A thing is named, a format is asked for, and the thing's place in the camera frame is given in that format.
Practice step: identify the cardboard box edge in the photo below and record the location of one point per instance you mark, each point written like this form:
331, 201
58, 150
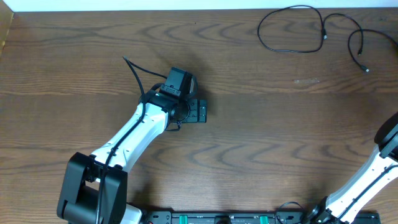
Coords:
6, 18

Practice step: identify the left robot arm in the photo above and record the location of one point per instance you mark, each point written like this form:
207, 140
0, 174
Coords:
94, 188

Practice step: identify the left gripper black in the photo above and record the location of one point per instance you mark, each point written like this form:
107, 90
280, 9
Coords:
201, 111

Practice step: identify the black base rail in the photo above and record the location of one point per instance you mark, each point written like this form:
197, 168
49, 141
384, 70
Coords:
166, 217

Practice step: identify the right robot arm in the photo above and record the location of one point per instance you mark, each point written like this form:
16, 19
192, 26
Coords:
383, 154

